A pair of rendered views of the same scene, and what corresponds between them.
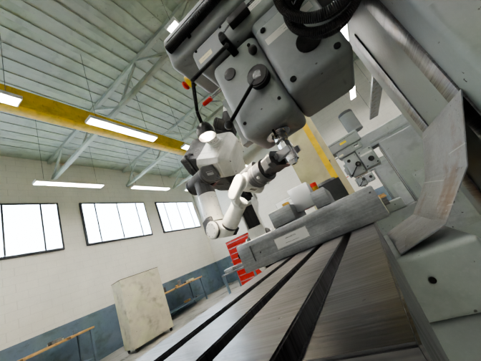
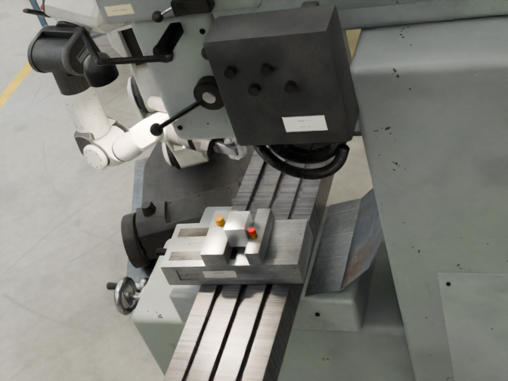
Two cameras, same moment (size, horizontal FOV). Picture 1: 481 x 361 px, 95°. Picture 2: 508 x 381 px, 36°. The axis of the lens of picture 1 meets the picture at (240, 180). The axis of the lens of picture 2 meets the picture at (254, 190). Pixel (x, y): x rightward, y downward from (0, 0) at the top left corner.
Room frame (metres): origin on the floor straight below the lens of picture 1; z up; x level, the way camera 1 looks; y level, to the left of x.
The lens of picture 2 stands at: (-0.78, -0.28, 2.28)
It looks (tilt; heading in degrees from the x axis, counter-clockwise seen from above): 39 degrees down; 3
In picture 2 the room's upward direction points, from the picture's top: 19 degrees counter-clockwise
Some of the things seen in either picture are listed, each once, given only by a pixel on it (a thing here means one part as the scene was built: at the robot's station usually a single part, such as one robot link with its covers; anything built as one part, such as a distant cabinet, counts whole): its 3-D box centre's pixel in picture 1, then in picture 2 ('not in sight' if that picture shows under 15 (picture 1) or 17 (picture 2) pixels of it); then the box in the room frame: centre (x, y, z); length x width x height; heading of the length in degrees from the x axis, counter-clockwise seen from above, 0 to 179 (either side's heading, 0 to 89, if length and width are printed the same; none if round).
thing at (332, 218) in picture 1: (304, 223); (235, 246); (0.60, -0.11, 1.00); 0.35 x 0.15 x 0.11; 68
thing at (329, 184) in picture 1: (336, 200); not in sight; (1.13, -0.40, 1.05); 0.22 x 0.12 x 0.20; 158
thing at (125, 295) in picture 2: not in sight; (136, 296); (0.91, 0.27, 0.65); 0.16 x 0.12 x 0.12; 65
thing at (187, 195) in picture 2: not in sight; (198, 162); (1.56, 0.02, 0.59); 0.64 x 0.52 x 0.33; 175
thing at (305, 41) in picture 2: not in sight; (283, 81); (0.27, -0.32, 1.62); 0.20 x 0.09 x 0.21; 65
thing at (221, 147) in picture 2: (282, 152); (225, 150); (0.68, -0.16, 1.23); 0.06 x 0.02 x 0.03; 44
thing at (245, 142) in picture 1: (237, 121); not in sight; (0.74, -0.08, 1.45); 0.04 x 0.04 x 0.21; 65
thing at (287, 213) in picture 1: (289, 215); (221, 236); (0.61, -0.08, 1.04); 0.15 x 0.06 x 0.04; 158
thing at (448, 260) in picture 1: (357, 280); (277, 264); (0.70, -0.18, 0.81); 0.50 x 0.35 x 0.12; 65
